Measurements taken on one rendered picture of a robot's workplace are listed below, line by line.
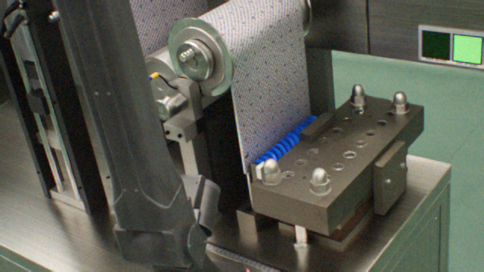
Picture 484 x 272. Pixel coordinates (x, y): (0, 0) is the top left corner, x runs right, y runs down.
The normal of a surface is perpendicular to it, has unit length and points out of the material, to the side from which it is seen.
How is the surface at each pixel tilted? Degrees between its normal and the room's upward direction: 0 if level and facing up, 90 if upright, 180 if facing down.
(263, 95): 90
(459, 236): 0
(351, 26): 90
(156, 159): 89
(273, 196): 90
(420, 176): 0
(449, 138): 0
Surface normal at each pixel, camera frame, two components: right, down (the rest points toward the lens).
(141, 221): -0.24, 0.56
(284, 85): 0.80, 0.20
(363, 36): -0.59, 0.46
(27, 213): -0.13, -0.87
